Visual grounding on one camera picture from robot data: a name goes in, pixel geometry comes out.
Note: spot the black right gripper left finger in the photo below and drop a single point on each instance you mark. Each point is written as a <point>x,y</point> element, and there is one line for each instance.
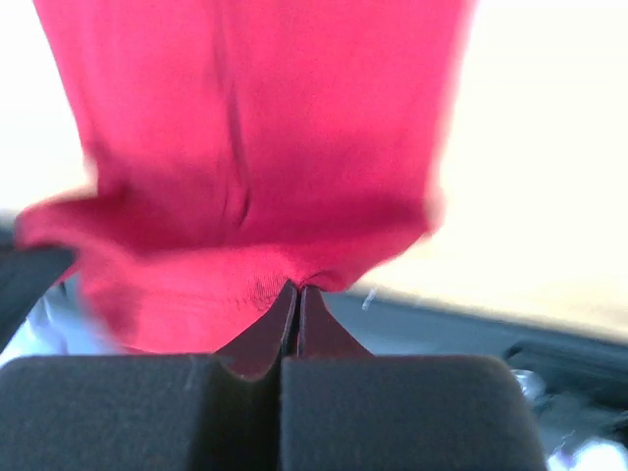
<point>150,412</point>

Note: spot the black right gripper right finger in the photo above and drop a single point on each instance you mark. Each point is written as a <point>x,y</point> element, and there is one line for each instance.
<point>343,408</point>

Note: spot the dark red t-shirt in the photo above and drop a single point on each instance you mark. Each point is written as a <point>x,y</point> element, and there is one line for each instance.
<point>240,145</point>

